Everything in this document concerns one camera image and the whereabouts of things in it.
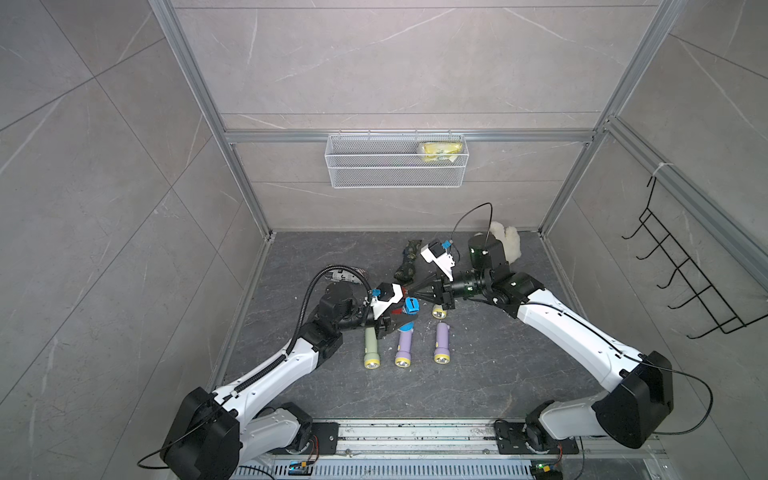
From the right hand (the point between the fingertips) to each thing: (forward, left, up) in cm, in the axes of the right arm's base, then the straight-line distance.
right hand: (414, 294), depth 68 cm
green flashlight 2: (+10, -10, -26) cm, 30 cm away
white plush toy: (+35, -38, -19) cm, 55 cm away
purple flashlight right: (-4, -9, -25) cm, 27 cm away
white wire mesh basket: (+53, +3, +2) cm, 53 cm away
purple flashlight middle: (-5, +2, -25) cm, 25 cm away
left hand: (-1, 0, -3) cm, 3 cm away
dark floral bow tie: (+26, 0, -25) cm, 36 cm away
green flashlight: (-6, +11, -25) cm, 28 cm away
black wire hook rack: (-10, -61, +5) cm, 62 cm away
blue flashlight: (-3, +1, 0) cm, 3 cm away
